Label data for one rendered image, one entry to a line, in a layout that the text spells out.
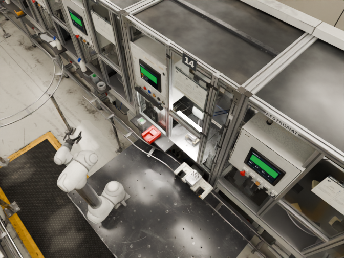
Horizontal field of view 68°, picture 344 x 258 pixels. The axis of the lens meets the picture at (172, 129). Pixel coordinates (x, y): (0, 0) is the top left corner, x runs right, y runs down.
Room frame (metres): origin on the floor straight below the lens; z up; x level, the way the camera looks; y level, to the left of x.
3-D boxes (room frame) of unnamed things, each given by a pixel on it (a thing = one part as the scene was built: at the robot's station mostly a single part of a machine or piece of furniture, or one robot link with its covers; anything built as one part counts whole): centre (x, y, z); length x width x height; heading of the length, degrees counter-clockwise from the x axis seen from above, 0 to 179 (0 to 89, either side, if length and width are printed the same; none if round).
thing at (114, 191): (0.86, 0.52, 0.85); 0.18 x 0.16 x 0.22; 150
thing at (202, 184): (0.97, -0.21, 0.84); 0.36 x 0.14 x 0.10; 45
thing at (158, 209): (0.73, 0.11, 0.66); 1.50 x 1.06 x 0.04; 45
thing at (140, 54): (1.64, 0.12, 1.60); 0.42 x 0.29 x 0.46; 45
